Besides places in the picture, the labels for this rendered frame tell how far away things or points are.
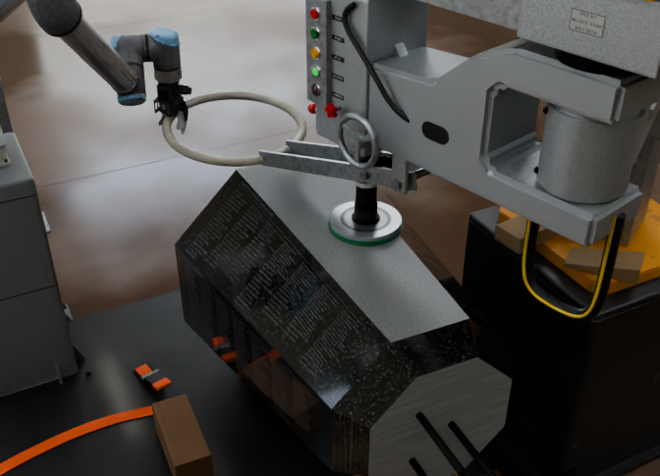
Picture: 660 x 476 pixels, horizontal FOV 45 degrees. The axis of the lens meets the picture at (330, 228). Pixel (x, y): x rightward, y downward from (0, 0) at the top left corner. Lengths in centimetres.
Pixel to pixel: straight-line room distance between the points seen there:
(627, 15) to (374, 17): 68
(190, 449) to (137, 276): 120
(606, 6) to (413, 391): 98
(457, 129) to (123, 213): 257
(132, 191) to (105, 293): 89
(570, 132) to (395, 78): 48
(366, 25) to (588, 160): 63
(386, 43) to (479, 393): 91
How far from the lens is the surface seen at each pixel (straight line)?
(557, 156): 170
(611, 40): 153
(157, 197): 423
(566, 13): 157
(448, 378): 201
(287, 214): 243
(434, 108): 187
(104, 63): 242
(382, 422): 199
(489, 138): 181
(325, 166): 231
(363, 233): 229
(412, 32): 208
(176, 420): 276
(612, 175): 171
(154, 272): 367
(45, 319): 302
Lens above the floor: 209
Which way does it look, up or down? 33 degrees down
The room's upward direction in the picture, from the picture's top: straight up
